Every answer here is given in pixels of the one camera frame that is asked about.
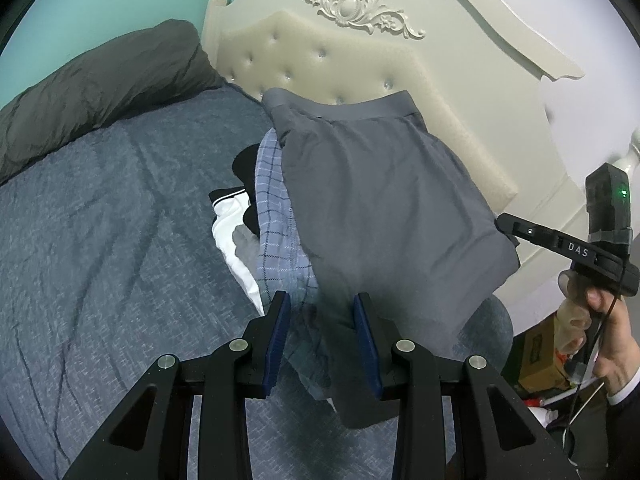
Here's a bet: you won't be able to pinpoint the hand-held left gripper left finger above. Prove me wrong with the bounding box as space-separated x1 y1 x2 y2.
62 290 292 480

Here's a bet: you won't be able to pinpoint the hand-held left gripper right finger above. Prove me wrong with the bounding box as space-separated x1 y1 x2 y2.
352 294 576 480

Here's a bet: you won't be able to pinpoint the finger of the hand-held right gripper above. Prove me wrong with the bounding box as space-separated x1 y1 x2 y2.
494 212 527 251

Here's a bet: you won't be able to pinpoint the grey boxer briefs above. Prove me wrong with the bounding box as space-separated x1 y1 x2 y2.
262 87 519 429

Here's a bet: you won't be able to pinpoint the person's right forearm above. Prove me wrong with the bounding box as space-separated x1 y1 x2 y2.
602 362 640 480

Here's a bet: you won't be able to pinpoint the stack of folded clothes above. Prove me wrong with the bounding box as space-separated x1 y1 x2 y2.
209 127 337 402

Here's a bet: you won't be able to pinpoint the person's right hand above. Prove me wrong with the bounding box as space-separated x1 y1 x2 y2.
557 269 640 396

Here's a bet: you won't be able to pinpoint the cardboard box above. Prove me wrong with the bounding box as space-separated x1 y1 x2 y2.
516 314 572 397

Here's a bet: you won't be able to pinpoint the red white packet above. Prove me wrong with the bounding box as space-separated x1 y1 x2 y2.
524 394 562 427

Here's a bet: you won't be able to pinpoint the blue patterned bedsheet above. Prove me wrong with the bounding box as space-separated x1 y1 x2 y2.
0 82 514 480

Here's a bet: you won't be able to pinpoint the cream tufted headboard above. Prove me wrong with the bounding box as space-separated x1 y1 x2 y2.
220 0 640 333

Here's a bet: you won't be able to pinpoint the dark grey rolled duvet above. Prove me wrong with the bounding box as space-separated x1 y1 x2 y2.
0 19 224 186

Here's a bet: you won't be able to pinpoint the black cable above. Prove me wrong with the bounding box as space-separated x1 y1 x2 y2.
562 294 617 466

